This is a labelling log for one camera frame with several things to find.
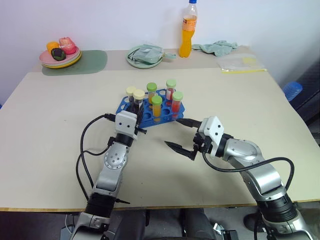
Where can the light green cloth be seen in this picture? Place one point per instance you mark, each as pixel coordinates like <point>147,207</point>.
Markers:
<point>217,48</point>

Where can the dark purple toy food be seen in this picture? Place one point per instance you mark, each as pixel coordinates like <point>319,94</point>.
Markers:
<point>58,54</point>

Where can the stack of plates with fruit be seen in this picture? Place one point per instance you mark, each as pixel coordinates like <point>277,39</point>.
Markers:
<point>72,64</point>

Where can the blue test tube rack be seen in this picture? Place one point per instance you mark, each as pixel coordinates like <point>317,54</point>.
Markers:
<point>167,111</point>

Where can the pink toy food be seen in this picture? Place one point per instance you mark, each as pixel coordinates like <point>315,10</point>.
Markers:
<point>67,46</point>

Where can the orange tube green cap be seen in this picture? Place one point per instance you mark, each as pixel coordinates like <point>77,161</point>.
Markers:
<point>156,105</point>
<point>151,87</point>

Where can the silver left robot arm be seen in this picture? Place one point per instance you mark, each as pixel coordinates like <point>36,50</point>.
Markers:
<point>111,160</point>

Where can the pink plate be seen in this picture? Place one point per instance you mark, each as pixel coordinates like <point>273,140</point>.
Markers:
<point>46,58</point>

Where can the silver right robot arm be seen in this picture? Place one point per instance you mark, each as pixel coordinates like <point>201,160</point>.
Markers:
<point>262,175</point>

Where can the black chair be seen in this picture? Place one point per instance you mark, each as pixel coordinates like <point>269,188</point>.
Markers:
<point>308,100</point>

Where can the clear lidded food container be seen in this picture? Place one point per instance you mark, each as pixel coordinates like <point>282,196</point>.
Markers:
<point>148,53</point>

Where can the light green round plate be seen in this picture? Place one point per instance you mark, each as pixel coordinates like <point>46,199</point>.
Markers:
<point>140,65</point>

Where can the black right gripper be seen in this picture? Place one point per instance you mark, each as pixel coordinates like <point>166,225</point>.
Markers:
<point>203,143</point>

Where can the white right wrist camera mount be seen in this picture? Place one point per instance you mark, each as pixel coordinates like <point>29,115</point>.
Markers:
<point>212,127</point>

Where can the dark tube pale yellow cap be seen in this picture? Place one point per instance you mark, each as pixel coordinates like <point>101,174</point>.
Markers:
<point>130,90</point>
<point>138,96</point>

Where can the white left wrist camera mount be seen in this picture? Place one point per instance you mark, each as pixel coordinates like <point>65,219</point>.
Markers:
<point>125,123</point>

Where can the orange toy food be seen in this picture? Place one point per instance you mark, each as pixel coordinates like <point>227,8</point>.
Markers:
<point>52,45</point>

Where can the red tube green cap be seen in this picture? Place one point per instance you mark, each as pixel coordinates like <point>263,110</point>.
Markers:
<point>177,100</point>
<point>171,85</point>

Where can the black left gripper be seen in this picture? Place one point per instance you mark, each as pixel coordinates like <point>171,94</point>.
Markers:
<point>140,129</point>

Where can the orange drink plastic bottle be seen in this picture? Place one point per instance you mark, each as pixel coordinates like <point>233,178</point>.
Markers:
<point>187,37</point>

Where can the dark green table mat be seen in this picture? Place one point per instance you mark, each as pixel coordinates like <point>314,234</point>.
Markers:
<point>92,62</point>

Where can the clear plastic zip bag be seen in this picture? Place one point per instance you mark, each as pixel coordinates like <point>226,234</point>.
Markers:
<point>240,63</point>

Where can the black caster base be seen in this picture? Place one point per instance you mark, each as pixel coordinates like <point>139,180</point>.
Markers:
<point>226,233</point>

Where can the dark rounded shape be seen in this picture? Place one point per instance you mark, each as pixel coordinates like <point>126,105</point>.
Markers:
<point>130,225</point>
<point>197,225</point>

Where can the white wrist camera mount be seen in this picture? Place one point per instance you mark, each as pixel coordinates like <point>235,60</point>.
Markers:
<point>125,123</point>
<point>212,127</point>

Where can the pale green plate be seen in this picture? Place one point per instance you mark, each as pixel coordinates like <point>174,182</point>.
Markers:
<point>75,60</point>

